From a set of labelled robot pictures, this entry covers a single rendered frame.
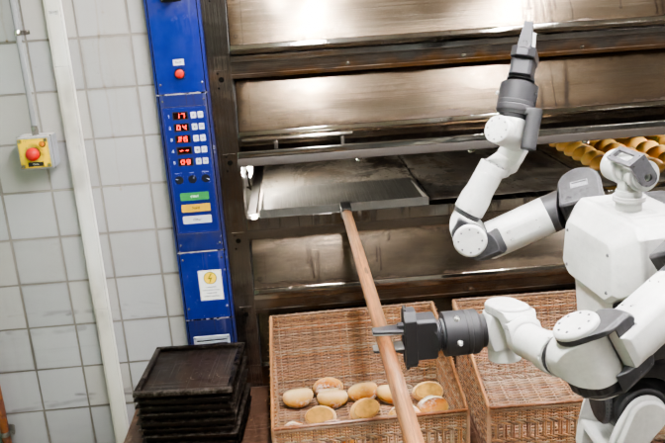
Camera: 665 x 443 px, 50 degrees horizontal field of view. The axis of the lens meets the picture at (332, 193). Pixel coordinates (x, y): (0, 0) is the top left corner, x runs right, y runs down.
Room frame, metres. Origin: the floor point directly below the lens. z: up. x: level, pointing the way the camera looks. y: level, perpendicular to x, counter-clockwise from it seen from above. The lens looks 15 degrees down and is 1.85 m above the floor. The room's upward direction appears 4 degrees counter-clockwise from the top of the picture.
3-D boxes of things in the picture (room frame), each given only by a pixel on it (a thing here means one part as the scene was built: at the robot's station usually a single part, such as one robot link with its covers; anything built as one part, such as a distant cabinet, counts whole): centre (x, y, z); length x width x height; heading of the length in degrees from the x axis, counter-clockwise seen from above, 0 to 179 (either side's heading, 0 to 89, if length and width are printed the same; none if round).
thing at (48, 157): (2.14, 0.88, 1.46); 0.10 x 0.07 x 0.10; 92
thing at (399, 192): (2.40, -0.03, 1.20); 0.55 x 0.36 x 0.03; 93
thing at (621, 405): (1.38, -0.62, 0.97); 0.14 x 0.13 x 0.12; 3
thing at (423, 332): (1.29, -0.18, 1.19); 0.12 x 0.10 x 0.13; 93
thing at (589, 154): (2.71, -1.18, 1.21); 0.61 x 0.48 x 0.06; 2
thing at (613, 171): (1.38, -0.59, 1.47); 0.10 x 0.07 x 0.09; 8
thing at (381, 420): (1.96, -0.05, 0.72); 0.56 x 0.49 x 0.28; 93
